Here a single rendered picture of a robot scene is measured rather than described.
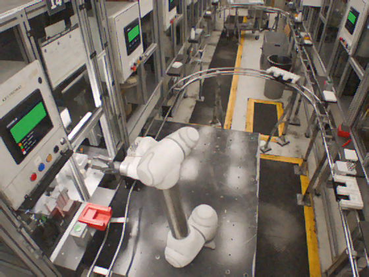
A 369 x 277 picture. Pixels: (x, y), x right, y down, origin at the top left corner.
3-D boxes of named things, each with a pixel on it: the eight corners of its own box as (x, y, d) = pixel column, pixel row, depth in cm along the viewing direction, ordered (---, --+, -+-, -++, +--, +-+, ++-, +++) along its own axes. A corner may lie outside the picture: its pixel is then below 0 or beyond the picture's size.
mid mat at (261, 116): (286, 144, 336) (286, 143, 335) (244, 138, 346) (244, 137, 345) (282, 102, 410) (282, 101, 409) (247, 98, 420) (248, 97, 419)
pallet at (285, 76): (265, 76, 308) (266, 69, 301) (271, 73, 315) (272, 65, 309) (292, 88, 288) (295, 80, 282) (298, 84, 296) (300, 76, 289)
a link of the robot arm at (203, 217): (221, 227, 166) (225, 207, 151) (205, 248, 155) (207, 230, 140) (199, 214, 173) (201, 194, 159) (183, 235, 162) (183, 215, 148)
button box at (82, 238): (85, 247, 137) (79, 236, 129) (73, 244, 138) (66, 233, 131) (92, 235, 143) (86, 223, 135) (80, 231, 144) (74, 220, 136)
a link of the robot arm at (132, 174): (129, 180, 170) (136, 162, 176) (152, 184, 167) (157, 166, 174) (125, 173, 161) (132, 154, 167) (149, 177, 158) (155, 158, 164)
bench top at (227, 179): (251, 307, 137) (252, 304, 135) (78, 264, 156) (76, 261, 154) (259, 136, 248) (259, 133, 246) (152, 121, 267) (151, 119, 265)
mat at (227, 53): (230, 134, 352) (230, 133, 351) (186, 128, 362) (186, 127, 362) (247, 16, 785) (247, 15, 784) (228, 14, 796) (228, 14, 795)
